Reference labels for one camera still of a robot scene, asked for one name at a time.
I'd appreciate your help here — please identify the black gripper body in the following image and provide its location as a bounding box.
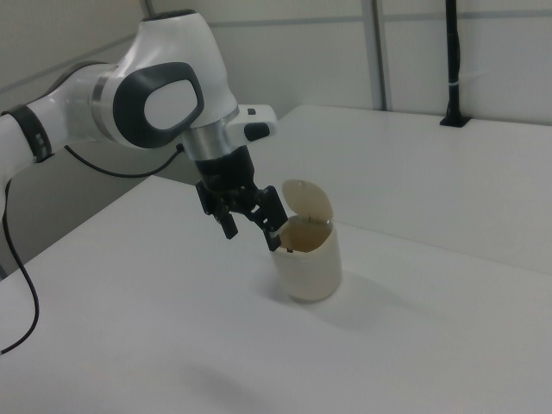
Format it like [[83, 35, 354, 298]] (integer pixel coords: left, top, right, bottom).
[[191, 145, 260, 200]]

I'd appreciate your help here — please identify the small white lidded bin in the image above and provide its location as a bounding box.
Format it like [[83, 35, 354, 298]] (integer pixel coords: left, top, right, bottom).
[[268, 177, 344, 304]]

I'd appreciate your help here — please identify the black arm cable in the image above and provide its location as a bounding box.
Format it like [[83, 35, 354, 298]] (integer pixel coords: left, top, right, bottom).
[[0, 143, 186, 354]]

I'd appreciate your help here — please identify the black pole with table mount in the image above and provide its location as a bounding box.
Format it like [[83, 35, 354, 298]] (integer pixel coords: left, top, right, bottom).
[[439, 0, 472, 129]]

